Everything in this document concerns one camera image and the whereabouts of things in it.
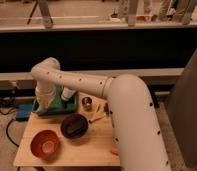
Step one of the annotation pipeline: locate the black cable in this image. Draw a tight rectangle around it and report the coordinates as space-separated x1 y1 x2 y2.
0 87 20 148

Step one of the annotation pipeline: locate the dark sponge in bowl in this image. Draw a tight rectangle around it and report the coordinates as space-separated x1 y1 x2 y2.
67 122 83 133

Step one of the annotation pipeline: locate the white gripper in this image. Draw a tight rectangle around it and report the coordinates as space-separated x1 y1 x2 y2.
35 88 56 110

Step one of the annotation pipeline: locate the dark brown bowl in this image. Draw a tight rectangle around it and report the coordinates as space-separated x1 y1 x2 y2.
60 114 88 139

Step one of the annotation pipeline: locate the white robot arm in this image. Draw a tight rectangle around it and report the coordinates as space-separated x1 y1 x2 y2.
31 57 172 171

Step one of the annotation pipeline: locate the green plastic tray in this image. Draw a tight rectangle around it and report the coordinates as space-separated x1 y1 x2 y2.
32 86 78 116

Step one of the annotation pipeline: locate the red bowl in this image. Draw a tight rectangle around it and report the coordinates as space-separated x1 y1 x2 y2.
30 130 59 159

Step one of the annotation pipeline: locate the blue power box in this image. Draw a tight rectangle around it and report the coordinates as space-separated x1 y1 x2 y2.
16 104 32 121

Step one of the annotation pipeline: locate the small metal cup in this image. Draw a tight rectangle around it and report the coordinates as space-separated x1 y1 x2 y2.
82 97 92 111

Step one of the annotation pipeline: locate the grey rounded pillar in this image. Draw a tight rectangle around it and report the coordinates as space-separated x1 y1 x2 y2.
165 48 197 167

